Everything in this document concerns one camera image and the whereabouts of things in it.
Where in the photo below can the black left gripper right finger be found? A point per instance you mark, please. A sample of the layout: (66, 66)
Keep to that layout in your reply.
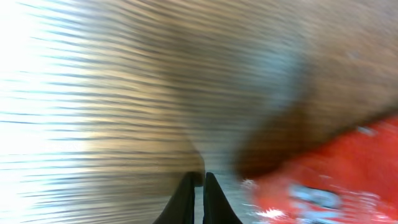
(217, 209)

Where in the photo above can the red candy bag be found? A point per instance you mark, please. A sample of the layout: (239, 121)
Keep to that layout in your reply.
(350, 179)

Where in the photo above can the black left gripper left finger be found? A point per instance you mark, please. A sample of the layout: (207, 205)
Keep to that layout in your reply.
(180, 207)

